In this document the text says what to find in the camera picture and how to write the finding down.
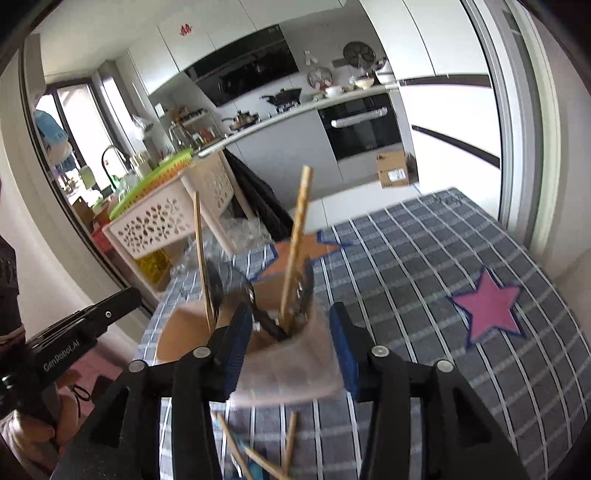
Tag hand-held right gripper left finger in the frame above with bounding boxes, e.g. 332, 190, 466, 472
53, 302, 256, 480

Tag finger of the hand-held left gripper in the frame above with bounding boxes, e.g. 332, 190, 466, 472
25, 287, 143, 352

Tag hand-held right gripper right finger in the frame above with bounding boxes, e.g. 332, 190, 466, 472
328, 302, 532, 480

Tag beige utensil holder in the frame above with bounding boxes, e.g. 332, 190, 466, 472
154, 272, 347, 407

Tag light wooden chopstick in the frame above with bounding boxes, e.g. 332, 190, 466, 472
215, 413, 252, 480

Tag brown wooden chopstick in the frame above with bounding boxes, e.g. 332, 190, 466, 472
193, 191, 218, 335
281, 411, 298, 476

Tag blue dotted chopstick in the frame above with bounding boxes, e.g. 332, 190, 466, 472
231, 440, 287, 480

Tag yellow patterned chopstick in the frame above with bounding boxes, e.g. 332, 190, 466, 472
279, 165, 315, 333

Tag person's left hand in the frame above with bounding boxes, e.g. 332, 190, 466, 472
0, 415, 60, 472

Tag yellow oil bottle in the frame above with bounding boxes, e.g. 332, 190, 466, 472
136, 249, 171, 282

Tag red plastic basket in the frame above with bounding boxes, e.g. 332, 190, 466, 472
91, 226, 114, 252

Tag beige flower-cutout storage cart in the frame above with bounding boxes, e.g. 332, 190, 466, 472
102, 150, 257, 291

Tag clear plastic bags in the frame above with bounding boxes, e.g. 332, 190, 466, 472
175, 217, 273, 278

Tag grey checked star tablecloth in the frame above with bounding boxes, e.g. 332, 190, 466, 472
134, 187, 587, 480

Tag green plastic tray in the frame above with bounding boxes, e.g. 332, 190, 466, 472
108, 148, 195, 221

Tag black kitchen faucet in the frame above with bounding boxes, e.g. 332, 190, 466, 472
100, 145, 132, 190

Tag hanging clear plastic bag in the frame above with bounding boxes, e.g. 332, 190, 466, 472
131, 115, 155, 139

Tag blue hanging cloth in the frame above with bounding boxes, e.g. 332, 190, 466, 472
33, 108, 77, 169

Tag cardboard box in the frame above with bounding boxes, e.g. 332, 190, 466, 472
375, 150, 419, 190

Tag metal spice rack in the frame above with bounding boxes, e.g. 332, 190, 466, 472
168, 108, 218, 148

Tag white kitchen counter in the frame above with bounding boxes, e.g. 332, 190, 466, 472
198, 85, 407, 208

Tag black built-in oven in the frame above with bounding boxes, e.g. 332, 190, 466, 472
318, 92, 404, 162

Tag black wok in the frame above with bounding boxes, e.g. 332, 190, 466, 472
261, 88, 303, 108

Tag black range hood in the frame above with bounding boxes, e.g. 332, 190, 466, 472
185, 25, 300, 108

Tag round metal steamer rack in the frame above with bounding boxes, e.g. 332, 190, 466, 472
307, 67, 334, 89

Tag white refrigerator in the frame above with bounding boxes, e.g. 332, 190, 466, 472
360, 0, 504, 195

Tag white wall cabinets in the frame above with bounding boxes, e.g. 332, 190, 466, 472
124, 0, 278, 95

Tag black round wall rack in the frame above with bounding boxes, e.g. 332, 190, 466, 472
343, 41, 377, 70

